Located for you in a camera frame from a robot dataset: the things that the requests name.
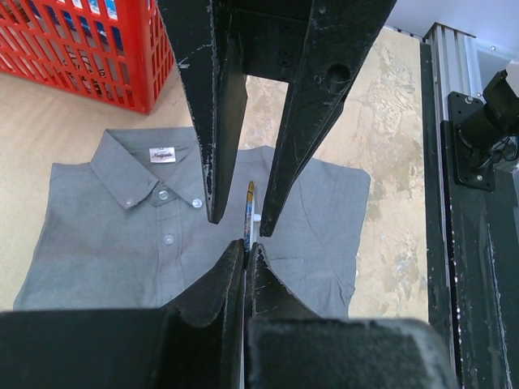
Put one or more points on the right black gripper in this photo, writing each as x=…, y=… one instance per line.
x=215, y=43

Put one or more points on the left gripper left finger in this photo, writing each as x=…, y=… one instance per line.
x=194, y=341

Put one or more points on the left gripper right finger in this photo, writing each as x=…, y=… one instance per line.
x=289, y=346

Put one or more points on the grey button shirt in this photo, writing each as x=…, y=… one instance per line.
x=121, y=232

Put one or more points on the yellow oval brooch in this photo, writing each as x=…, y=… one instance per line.
x=252, y=218

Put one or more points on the red plastic basket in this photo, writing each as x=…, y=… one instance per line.
x=113, y=51

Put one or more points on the white shirt label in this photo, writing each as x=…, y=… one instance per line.
x=162, y=155

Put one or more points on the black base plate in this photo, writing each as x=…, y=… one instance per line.
x=472, y=258

